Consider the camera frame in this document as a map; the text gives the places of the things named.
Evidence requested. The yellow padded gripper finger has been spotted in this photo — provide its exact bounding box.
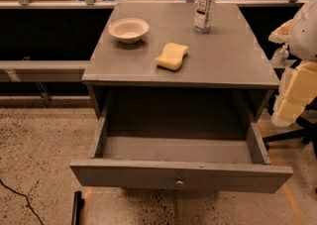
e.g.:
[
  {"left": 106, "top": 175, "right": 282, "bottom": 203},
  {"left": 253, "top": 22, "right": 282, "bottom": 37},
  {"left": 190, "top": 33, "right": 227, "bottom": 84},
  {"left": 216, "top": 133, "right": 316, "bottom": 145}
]
[
  {"left": 271, "top": 60, "right": 317, "bottom": 127},
  {"left": 268, "top": 19, "right": 293, "bottom": 44}
]

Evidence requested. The clear plastic water bottle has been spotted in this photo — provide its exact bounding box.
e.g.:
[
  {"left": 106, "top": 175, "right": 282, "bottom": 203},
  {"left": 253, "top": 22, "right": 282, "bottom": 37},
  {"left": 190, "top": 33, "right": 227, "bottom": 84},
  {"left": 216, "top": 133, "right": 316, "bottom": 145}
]
[{"left": 194, "top": 0, "right": 216, "bottom": 33}]

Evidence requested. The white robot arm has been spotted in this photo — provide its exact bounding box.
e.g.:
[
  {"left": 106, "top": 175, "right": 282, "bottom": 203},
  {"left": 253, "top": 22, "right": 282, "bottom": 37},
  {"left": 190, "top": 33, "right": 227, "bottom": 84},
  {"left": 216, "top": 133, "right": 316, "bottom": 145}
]
[{"left": 268, "top": 0, "right": 317, "bottom": 127}]

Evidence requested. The grey open top drawer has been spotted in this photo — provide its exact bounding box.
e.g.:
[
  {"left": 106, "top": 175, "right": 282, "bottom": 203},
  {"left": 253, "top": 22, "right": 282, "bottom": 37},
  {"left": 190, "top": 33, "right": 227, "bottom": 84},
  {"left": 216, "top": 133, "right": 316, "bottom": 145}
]
[{"left": 70, "top": 96, "right": 293, "bottom": 193}]

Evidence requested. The metal drawer knob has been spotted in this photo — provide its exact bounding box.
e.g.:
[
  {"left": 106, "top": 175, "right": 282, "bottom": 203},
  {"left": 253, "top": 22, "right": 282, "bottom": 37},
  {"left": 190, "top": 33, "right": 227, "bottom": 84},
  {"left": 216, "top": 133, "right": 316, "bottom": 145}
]
[{"left": 175, "top": 179, "right": 184, "bottom": 187}]

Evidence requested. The black office chair base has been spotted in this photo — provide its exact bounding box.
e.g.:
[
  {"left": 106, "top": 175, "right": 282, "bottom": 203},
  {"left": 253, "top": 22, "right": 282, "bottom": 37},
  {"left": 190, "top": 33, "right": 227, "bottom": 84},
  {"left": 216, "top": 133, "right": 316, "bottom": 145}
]
[{"left": 263, "top": 116, "right": 317, "bottom": 158}]

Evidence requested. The yellow sponge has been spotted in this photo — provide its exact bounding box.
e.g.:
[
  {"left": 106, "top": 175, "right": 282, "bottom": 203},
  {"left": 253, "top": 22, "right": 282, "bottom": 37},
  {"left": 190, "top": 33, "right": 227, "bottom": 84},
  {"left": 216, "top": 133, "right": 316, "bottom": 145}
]
[{"left": 156, "top": 43, "right": 189, "bottom": 70}]

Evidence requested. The grey cabinet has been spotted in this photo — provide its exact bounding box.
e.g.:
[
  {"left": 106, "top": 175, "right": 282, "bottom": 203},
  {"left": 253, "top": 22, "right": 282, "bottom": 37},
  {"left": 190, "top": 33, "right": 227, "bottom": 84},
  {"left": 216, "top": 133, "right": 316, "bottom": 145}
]
[{"left": 81, "top": 2, "right": 281, "bottom": 124}]

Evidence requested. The white bowl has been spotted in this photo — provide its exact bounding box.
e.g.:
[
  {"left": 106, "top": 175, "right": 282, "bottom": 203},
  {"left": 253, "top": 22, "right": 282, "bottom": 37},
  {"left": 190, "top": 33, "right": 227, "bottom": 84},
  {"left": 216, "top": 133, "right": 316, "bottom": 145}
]
[{"left": 108, "top": 18, "right": 150, "bottom": 44}]

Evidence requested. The black bar on floor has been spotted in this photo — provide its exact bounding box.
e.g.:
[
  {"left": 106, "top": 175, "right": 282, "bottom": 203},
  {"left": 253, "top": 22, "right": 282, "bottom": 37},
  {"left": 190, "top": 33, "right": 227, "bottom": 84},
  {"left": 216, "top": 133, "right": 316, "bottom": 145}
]
[{"left": 71, "top": 191, "right": 84, "bottom": 225}]

